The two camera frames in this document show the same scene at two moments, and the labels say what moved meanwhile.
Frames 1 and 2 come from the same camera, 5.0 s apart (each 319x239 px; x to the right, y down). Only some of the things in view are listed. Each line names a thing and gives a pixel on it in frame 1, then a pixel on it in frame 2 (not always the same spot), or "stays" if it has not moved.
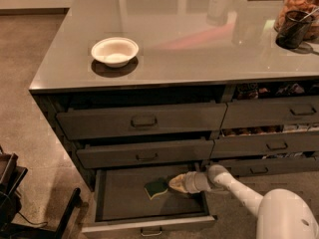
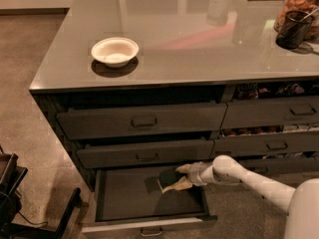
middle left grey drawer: [126, 153] stays
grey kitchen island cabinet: [144, 82] stays
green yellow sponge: [156, 187] → [167, 178]
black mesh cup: [295, 25] stays
